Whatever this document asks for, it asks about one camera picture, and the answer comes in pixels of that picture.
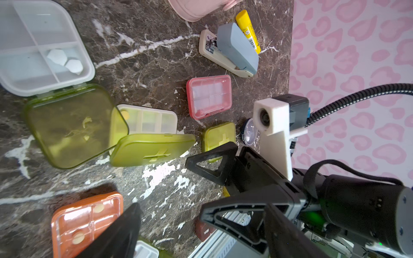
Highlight small dark red pillbox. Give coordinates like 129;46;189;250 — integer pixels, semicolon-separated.
195;217;216;242

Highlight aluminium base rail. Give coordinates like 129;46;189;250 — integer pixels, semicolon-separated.
188;229;263;258

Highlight small yellow pillbox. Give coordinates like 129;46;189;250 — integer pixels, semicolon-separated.
223;187;230;198

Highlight pink pencil cup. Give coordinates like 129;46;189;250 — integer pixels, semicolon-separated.
168;0;243;23

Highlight small orange pillbox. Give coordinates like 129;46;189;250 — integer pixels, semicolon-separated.
51;192;124;258

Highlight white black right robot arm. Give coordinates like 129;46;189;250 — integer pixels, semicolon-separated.
185;142;413;258

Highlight grey blue stapler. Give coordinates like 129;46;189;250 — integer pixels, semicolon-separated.
199;23;259;78

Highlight pink red rectangular pillbox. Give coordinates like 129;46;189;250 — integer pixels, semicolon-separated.
186;75;232;120

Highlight green pillbox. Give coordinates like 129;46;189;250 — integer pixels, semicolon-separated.
202;122;236;152
133;236;174;258
1;1;129;169
109;104;195;167

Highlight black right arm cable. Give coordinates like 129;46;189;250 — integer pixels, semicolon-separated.
304;83;413;127

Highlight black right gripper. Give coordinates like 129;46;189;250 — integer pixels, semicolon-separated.
185;142;310;254

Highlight green pillbox front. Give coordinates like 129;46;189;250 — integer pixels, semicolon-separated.
133;236;174;258

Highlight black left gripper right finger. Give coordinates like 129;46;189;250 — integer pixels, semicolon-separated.
264;204;327;258

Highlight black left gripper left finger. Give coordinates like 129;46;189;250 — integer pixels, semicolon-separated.
77;203;142;258

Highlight yellow glue stick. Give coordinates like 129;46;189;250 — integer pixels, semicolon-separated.
236;10;261;54

